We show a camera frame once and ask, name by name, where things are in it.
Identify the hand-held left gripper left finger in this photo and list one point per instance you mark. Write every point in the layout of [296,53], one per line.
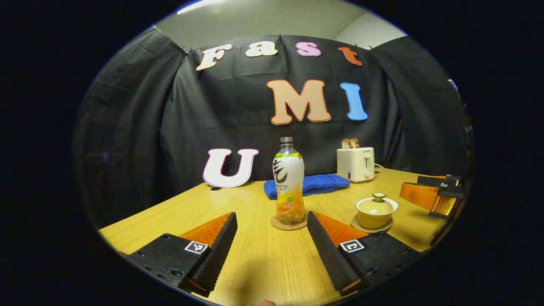
[219,255]

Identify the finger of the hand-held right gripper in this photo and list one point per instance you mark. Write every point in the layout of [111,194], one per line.
[431,181]
[418,195]

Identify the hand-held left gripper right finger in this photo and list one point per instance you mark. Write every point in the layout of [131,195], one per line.
[327,255]

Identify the white teacup lid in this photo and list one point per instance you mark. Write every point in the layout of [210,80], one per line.
[376,206]

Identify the white teacup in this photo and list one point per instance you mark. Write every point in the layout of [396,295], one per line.
[376,220]

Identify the round cork coaster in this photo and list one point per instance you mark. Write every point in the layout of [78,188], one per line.
[278,225]

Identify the white orange water bottle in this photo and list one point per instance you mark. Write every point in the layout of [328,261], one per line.
[289,178]

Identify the white saucer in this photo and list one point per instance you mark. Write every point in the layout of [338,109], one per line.
[357,225]

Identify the blue towel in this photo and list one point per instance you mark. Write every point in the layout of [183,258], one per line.
[323,185]

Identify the white toaster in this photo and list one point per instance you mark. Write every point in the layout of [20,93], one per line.
[355,165]

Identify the toast slice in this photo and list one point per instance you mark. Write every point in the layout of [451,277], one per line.
[346,144]
[355,143]

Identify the black backdrop cloth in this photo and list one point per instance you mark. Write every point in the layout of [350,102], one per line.
[148,119]

